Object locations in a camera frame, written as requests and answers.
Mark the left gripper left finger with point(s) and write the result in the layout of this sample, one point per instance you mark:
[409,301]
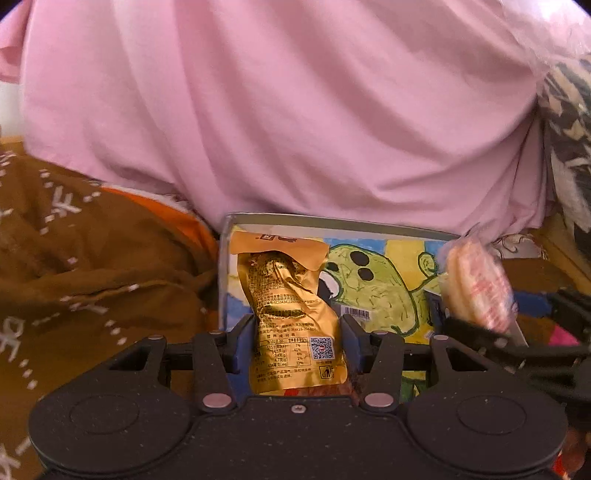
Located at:
[221,362]

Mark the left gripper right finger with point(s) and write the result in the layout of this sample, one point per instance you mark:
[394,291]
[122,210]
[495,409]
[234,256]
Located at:
[376,362]

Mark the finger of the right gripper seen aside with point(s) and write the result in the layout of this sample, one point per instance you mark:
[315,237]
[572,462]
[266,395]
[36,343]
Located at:
[563,371]

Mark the gold foil snack packet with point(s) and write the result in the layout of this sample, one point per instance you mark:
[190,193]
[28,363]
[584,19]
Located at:
[298,339]

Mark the pink white rice cracker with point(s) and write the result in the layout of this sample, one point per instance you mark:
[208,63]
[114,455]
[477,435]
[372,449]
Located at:
[475,287]

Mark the grey cardboard box with drawing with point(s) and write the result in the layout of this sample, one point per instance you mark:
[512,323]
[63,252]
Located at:
[381,283]

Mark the brown patterned garment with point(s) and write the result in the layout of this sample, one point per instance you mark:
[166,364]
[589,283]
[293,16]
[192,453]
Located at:
[84,274]

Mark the pink cloth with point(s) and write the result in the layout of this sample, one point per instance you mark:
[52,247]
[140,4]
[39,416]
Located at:
[418,113]

